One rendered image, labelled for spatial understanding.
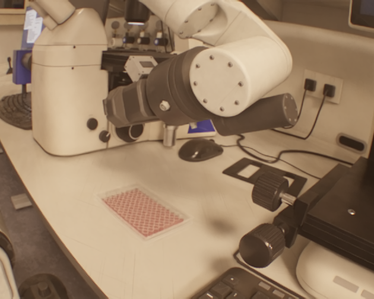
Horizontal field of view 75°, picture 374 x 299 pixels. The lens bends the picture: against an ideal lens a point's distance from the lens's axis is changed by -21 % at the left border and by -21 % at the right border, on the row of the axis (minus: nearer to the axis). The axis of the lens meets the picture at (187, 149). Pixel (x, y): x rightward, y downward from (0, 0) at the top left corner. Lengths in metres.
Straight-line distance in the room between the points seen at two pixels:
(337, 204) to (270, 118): 0.12
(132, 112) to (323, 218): 0.27
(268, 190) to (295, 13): 0.99
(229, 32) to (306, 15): 0.86
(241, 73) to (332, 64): 0.77
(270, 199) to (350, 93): 0.73
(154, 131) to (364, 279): 0.55
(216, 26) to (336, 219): 0.25
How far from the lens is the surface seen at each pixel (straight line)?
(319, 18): 1.18
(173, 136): 0.65
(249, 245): 0.27
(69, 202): 0.46
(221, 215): 0.45
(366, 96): 0.98
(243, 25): 0.35
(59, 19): 0.60
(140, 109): 0.38
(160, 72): 0.35
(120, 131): 0.61
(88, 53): 0.57
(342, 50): 1.00
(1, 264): 0.55
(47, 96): 0.58
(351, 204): 0.34
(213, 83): 0.27
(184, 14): 0.31
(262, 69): 0.27
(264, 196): 0.30
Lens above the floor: 0.99
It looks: 20 degrees down
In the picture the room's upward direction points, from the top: 7 degrees clockwise
